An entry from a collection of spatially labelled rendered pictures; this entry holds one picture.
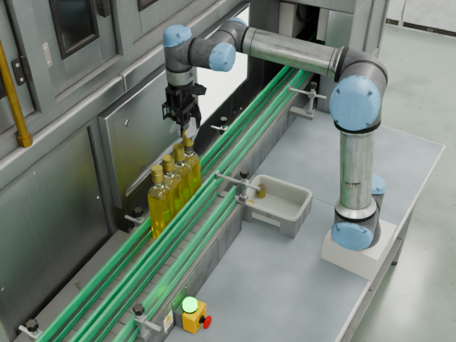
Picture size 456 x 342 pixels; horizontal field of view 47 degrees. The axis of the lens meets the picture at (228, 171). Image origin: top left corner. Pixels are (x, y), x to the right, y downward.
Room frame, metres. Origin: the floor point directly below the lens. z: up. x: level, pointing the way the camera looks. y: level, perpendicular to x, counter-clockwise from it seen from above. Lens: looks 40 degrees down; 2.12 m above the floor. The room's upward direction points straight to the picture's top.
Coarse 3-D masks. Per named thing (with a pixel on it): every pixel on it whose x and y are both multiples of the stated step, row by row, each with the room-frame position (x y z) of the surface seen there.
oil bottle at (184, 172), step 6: (174, 162) 1.28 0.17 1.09; (180, 168) 1.25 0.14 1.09; (186, 168) 1.25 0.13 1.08; (180, 174) 1.23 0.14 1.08; (186, 174) 1.25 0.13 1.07; (186, 180) 1.24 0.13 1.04; (186, 186) 1.24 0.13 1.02; (192, 186) 1.27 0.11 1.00; (186, 192) 1.24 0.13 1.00; (192, 192) 1.27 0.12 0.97; (186, 198) 1.24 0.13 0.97
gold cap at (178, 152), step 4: (176, 144) 1.28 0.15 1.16; (180, 144) 1.28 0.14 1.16; (176, 148) 1.26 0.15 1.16; (180, 148) 1.26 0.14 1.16; (176, 152) 1.25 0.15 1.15; (180, 152) 1.25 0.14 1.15; (184, 152) 1.26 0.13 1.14; (176, 156) 1.25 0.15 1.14; (180, 156) 1.25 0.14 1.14; (184, 156) 1.26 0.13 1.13; (176, 160) 1.25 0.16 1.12; (180, 160) 1.25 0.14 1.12
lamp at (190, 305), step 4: (184, 300) 0.94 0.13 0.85; (188, 300) 0.93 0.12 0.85; (192, 300) 0.93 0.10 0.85; (184, 304) 0.92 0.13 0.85; (188, 304) 0.92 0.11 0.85; (192, 304) 0.92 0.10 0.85; (196, 304) 0.93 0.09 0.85; (184, 308) 0.92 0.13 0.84; (188, 308) 0.91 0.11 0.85; (192, 308) 0.91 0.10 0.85; (196, 308) 0.92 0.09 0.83; (188, 312) 0.91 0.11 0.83; (192, 312) 0.91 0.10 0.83
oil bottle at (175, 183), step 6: (174, 174) 1.22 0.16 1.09; (168, 180) 1.19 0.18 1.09; (174, 180) 1.20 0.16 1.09; (180, 180) 1.22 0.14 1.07; (174, 186) 1.19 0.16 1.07; (180, 186) 1.21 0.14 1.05; (174, 192) 1.18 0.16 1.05; (180, 192) 1.21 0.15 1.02; (174, 198) 1.18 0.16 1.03; (180, 198) 1.21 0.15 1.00; (174, 204) 1.18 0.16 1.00; (180, 204) 1.21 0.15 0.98; (174, 210) 1.18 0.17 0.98; (174, 216) 1.18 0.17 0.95
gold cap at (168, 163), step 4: (164, 156) 1.22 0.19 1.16; (168, 156) 1.22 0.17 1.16; (172, 156) 1.22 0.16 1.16; (164, 160) 1.20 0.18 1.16; (168, 160) 1.20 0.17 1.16; (172, 160) 1.21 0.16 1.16; (164, 164) 1.20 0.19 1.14; (168, 164) 1.20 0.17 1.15; (172, 164) 1.20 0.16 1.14; (164, 168) 1.20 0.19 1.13; (168, 168) 1.20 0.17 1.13; (172, 168) 1.20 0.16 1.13
